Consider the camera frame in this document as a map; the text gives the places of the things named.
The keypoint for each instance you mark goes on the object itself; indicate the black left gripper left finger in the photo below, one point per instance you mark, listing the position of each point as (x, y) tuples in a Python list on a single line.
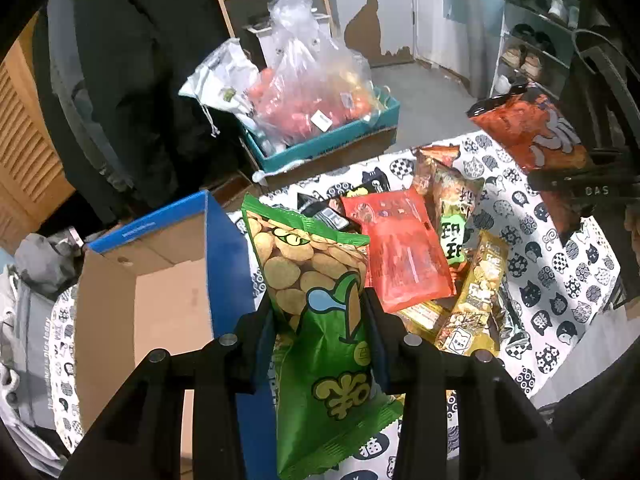
[(138, 434)]

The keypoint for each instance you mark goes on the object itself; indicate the orange chip bag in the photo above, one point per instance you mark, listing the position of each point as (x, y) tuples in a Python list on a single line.
[(527, 123)]

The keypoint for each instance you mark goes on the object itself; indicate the gold cracker snack bag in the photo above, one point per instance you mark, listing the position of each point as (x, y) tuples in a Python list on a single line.
[(468, 326)]

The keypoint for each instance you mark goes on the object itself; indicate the yellow snack bar packet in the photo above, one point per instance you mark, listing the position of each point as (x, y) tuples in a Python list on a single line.
[(424, 319)]

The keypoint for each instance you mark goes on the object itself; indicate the green label spicy snack bag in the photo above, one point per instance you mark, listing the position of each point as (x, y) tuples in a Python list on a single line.
[(449, 198)]

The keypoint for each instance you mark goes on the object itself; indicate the green pea snack bag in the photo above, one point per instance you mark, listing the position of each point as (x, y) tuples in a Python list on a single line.
[(328, 404)]

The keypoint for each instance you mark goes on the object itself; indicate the red snack pouch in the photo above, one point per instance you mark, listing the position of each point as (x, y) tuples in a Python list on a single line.
[(407, 265)]

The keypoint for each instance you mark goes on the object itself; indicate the black snack bag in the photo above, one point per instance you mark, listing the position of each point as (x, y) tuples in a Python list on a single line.
[(327, 210)]

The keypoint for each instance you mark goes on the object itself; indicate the blue cardboard box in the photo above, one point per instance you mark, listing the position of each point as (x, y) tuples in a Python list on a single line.
[(233, 299)]

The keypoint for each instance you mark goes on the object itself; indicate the shoe rack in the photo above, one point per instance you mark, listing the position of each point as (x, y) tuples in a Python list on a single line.
[(535, 44)]

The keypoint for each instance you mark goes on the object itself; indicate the grey clothes pile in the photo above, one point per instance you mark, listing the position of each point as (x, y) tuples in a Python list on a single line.
[(42, 269)]

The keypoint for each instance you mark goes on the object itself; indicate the brown cardboard box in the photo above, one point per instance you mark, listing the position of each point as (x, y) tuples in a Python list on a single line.
[(371, 145)]

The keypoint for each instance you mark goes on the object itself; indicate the teal tray box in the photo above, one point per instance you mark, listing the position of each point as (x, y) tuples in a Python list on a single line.
[(326, 142)]

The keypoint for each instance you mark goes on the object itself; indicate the wooden louvre door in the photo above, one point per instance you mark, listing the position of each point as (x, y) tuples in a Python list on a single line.
[(33, 184)]

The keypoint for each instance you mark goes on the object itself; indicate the clear plastic bag of fruit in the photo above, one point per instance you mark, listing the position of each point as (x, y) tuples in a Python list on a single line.
[(318, 83)]

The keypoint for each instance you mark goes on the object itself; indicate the dark hanging coats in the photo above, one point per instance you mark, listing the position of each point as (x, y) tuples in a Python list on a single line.
[(108, 75)]

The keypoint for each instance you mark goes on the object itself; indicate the white printed drawstring bag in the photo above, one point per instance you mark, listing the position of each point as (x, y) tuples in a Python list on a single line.
[(221, 83)]

